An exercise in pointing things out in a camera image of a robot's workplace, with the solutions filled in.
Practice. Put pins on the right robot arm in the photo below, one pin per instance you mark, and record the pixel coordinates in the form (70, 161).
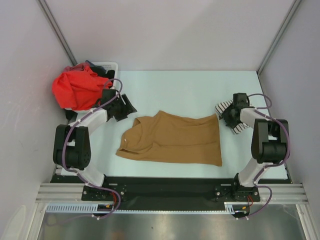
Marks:
(270, 143)

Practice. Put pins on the right aluminium corner post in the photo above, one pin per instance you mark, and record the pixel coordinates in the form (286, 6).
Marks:
(279, 35)

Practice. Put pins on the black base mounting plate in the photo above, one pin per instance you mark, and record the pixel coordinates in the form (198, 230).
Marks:
(165, 194)

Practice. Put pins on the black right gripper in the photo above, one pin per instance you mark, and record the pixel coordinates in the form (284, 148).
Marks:
(225, 114)

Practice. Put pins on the left aluminium corner post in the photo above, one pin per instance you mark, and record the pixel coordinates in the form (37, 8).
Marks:
(45, 8)

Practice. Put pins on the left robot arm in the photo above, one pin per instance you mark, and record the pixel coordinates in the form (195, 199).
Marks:
(72, 147)

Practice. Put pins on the dark blue garment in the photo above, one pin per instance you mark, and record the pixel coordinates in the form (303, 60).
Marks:
(89, 63)

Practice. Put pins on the red garment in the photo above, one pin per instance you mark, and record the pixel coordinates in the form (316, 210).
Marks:
(75, 90)

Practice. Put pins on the tan brown garment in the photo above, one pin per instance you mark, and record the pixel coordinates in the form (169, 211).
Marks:
(168, 138)

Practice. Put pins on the white slotted cable duct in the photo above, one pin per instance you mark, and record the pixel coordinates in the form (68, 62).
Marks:
(96, 208)

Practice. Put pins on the black white striped tank top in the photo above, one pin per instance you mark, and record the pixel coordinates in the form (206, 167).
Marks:
(221, 108)

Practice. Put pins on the aluminium frame rail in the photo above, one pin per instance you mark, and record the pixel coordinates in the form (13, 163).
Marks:
(285, 194)

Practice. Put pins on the aluminium corner post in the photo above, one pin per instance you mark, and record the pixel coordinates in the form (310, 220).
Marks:
(279, 35)
(45, 8)

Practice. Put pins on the white plastic laundry basket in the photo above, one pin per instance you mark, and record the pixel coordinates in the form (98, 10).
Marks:
(115, 70)

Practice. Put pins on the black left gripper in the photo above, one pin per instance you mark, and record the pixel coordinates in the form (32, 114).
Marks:
(127, 109)

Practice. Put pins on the black garment in basket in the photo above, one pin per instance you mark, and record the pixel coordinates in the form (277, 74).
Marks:
(102, 72)

